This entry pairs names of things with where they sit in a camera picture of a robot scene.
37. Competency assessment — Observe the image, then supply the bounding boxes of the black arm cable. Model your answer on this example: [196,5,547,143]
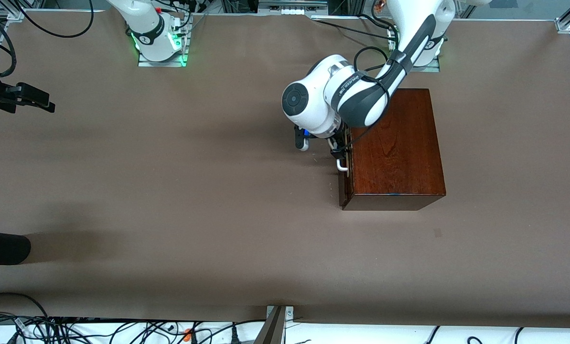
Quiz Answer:
[0,0,95,78]
[333,45,395,158]

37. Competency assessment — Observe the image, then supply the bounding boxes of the black round-ended object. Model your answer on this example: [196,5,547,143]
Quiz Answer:
[0,230,31,266]

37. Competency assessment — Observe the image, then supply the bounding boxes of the dark metal beam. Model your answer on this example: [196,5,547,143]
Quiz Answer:
[254,306,286,344]

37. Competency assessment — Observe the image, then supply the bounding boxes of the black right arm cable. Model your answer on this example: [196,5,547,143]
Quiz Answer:
[0,0,95,78]

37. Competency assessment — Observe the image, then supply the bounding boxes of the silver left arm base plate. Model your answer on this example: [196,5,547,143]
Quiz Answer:
[390,26,441,73]

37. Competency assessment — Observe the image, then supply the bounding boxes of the tangled black cables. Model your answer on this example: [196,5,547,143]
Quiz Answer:
[0,311,266,344]

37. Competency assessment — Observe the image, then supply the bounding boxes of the wooden drawer with white handle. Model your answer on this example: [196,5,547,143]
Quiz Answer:
[336,139,353,192]

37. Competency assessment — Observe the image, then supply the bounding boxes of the black looped cable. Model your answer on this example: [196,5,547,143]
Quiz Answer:
[0,292,51,330]

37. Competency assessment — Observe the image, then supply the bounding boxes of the grey metal connector box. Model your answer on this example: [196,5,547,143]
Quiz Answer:
[258,0,328,15]

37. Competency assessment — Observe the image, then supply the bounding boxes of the dark brown wooden cabinet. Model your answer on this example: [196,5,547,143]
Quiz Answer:
[340,88,446,211]

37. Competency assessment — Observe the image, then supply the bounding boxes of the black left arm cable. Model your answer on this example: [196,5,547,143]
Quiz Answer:
[333,45,395,158]

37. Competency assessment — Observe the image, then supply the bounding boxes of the short black table cable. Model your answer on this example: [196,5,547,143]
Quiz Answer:
[358,13,395,30]

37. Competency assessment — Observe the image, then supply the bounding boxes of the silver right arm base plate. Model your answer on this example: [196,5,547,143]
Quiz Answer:
[138,26,190,67]

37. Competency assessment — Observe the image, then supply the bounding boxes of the brown table cover sheet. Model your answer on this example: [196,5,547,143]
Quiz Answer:
[0,11,570,329]

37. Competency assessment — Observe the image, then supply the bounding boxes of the long black table cable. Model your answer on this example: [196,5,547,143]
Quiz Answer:
[311,18,395,39]

